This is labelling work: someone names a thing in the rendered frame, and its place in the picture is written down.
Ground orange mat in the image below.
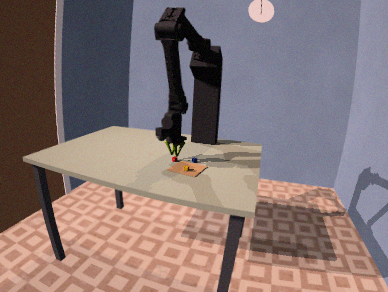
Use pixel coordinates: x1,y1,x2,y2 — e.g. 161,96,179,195
167,161,208,177

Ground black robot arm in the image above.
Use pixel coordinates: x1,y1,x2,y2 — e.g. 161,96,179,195
154,7,217,141

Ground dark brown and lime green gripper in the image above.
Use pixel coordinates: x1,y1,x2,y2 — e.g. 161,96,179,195
165,125,187,157

